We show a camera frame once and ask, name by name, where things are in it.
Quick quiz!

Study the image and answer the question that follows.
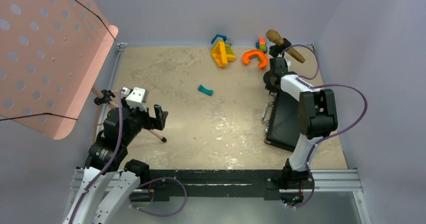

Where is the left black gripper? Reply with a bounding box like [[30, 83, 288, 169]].
[[121, 96, 167, 145]]

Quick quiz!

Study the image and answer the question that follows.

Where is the black poker set case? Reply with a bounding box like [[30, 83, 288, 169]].
[[264, 91, 300, 152]]

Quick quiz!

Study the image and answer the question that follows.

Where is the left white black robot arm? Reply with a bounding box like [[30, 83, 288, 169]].
[[63, 87, 168, 223]]

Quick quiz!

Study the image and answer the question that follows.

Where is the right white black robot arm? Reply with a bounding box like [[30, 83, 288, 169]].
[[263, 57, 338, 189]]

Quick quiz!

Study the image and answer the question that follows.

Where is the orange horseshoe toy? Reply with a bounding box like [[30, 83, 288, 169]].
[[242, 49, 268, 69]]

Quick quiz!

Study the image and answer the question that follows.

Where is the colourful toy car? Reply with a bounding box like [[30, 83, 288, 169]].
[[255, 38, 268, 54]]

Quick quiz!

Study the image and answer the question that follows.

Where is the gold toy microphone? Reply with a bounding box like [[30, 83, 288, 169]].
[[266, 29, 305, 63]]

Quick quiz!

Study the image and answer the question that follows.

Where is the teal curved block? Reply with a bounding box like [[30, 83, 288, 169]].
[[197, 84, 214, 96]]

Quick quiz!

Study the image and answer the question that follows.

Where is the yellow toy basket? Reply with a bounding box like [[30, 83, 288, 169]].
[[210, 40, 236, 68]]

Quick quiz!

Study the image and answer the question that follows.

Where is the blue toy house piece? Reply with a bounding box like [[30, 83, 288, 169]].
[[211, 34, 227, 45]]

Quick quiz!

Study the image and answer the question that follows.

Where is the pink perforated music stand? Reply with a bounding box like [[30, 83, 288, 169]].
[[0, 0, 167, 143]]

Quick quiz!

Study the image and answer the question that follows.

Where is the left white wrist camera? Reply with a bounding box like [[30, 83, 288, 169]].
[[120, 87, 149, 112]]

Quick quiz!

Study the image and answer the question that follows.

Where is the chrome case handle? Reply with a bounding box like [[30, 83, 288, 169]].
[[261, 102, 273, 126]]

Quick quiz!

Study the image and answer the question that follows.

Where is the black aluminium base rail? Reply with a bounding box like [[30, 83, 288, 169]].
[[68, 167, 363, 203]]

